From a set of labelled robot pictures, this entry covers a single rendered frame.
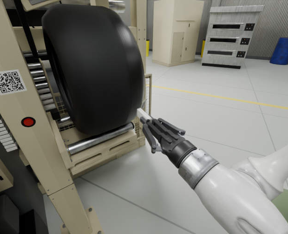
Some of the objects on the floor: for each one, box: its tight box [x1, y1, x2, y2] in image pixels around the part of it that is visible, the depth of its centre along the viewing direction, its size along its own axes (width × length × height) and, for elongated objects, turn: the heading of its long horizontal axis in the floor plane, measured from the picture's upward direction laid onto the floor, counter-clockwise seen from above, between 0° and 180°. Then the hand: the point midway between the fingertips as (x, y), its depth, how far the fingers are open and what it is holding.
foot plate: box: [60, 206, 105, 234], centre depth 119 cm, size 27×27×2 cm
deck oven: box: [201, 5, 265, 69], centre depth 529 cm, size 140×107×179 cm
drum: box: [269, 37, 288, 65], centre depth 582 cm, size 60×60×92 cm
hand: (144, 117), depth 52 cm, fingers closed
